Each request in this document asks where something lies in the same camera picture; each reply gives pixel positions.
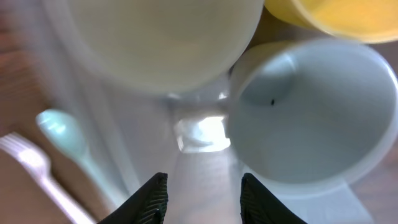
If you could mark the white plastic cup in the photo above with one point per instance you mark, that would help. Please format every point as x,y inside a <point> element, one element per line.
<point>155,46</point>

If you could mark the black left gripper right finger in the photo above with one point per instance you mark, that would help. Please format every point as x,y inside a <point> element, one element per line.
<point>260,206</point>

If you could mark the clear plastic container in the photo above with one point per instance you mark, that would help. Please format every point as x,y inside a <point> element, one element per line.
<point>134,135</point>

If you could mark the white plastic fork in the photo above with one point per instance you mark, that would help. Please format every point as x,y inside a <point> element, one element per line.
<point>38,165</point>

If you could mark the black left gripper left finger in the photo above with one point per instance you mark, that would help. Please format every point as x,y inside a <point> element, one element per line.
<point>148,205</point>

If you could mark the mint green plastic spoon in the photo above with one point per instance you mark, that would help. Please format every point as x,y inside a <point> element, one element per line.
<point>64,132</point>

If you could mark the yellow plastic cup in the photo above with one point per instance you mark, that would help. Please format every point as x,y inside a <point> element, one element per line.
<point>368,21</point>

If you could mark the grey plastic cup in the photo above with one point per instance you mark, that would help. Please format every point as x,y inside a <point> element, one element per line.
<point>306,117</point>

